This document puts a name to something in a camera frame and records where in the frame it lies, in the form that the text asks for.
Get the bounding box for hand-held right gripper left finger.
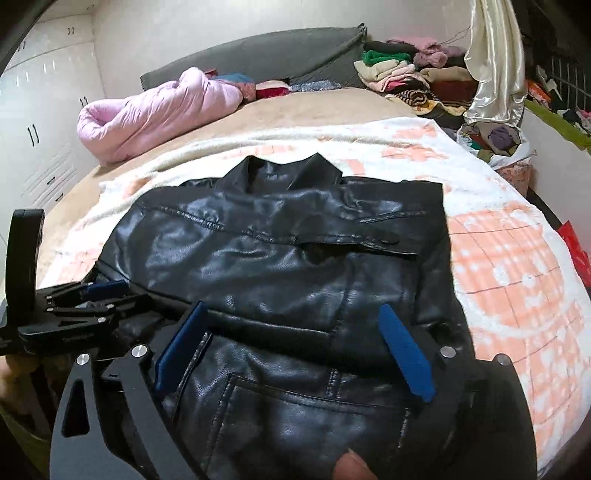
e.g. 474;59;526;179
48;301;208;480

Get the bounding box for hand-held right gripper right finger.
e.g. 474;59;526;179
378;304;539;480

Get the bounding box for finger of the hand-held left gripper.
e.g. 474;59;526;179
44;279;132;308
17;294;156;346

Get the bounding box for black leather jacket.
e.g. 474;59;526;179
85;154;476;480

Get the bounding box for plastic bag of clothes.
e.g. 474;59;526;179
457;122;536;169

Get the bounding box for pile of folded clothes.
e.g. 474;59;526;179
353;37;481;116

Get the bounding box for heap of colourful clothes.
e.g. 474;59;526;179
526;78;591;136

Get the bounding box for person's right hand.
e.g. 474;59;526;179
332;450;377;480

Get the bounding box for white orange printed blanket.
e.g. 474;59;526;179
39;115;591;480

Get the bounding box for white wardrobe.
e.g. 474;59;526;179
0;0;108;220

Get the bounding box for pink quilt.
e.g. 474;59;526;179
76;67;245;168

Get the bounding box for red plastic bag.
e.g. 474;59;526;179
558;220;591;274

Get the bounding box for pink patterned box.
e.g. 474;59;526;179
496;161;533;191

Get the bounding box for beige bed sheet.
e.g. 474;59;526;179
41;87;419;232

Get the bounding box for colourful folded garments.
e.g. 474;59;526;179
208;69;343;101

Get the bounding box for green ledge cover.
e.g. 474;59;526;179
524;99;591;151

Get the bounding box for grey headboard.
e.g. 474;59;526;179
140;25;368;93

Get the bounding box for cream satin curtain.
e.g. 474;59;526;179
463;0;527;125

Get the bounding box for black window grille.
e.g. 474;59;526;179
522;0;591;116

